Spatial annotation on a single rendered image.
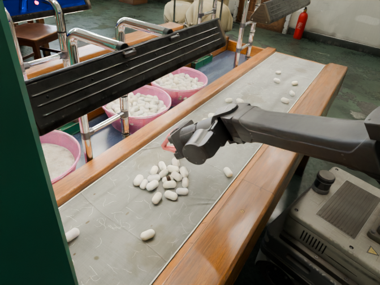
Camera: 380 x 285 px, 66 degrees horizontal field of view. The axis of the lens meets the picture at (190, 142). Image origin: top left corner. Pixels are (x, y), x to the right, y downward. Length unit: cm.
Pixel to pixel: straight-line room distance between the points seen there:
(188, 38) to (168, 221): 45
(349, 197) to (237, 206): 72
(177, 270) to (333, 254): 72
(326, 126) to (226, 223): 36
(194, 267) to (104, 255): 19
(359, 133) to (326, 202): 92
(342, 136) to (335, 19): 505
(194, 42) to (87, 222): 50
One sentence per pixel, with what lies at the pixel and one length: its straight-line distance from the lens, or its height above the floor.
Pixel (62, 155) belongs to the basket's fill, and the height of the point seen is 73.
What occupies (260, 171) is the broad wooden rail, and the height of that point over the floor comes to 76.
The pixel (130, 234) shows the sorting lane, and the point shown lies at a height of 74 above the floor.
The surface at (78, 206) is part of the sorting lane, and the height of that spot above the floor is 74.
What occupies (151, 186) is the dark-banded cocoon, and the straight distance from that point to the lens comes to 78.
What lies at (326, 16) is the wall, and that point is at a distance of 547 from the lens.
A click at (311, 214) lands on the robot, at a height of 47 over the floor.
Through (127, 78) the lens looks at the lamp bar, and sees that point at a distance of 58.
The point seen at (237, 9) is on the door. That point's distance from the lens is 593.
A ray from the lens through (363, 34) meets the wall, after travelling 541.
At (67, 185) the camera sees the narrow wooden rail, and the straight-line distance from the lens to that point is 80.
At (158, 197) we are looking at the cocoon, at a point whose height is 76.
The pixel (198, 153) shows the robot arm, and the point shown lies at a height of 93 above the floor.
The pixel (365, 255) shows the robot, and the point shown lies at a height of 47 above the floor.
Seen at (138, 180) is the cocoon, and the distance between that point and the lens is 80.
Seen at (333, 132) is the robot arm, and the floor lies 111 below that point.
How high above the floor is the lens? 131
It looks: 36 degrees down
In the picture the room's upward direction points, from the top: 6 degrees clockwise
